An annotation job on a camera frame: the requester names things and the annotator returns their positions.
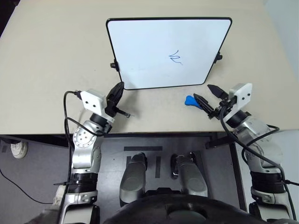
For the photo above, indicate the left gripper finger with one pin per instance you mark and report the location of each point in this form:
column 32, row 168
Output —
column 120, row 91
column 113, row 95

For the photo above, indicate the silver grey left robot leg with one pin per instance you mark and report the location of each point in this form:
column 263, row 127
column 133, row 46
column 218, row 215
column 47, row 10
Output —
column 133, row 179

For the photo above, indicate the short black tape strip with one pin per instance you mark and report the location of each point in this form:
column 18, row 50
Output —
column 158, row 166

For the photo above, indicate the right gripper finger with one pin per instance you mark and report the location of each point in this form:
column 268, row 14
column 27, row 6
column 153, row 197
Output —
column 202, row 102
column 217, row 91

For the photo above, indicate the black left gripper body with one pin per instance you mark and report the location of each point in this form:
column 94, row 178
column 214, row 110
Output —
column 111, row 109

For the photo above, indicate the silver grey robot leg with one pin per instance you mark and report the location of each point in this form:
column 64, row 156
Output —
column 192, row 179
column 133, row 179

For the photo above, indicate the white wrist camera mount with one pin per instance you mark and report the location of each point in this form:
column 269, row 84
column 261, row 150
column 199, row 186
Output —
column 93, row 100
column 241, row 92

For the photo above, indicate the white shoe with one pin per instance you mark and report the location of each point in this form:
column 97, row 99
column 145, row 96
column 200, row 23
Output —
column 19, row 150

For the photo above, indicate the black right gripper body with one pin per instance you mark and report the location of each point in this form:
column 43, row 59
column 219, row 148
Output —
column 215, row 112

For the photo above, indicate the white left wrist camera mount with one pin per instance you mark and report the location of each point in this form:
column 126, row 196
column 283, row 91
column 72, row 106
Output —
column 93, row 100

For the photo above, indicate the silver grey right robot leg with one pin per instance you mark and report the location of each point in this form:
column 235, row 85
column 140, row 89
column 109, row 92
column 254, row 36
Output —
column 192, row 179

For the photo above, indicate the white board with black frame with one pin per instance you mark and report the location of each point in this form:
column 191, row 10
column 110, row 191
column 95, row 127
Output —
column 151, row 46

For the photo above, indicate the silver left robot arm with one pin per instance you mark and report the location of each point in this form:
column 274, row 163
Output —
column 81, row 142

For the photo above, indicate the black rounded dome shape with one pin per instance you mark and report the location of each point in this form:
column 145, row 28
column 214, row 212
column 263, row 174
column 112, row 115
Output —
column 175, row 210

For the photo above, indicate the black table frame bracket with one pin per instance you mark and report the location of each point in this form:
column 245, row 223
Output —
column 217, row 141

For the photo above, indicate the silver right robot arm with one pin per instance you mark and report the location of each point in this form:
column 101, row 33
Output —
column 254, row 133

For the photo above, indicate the long black tape strip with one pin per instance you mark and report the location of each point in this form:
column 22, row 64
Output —
column 143, row 148

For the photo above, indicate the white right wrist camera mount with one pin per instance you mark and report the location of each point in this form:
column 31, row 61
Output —
column 241, row 92

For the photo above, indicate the blue whiteboard eraser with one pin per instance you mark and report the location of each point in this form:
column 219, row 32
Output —
column 189, row 101

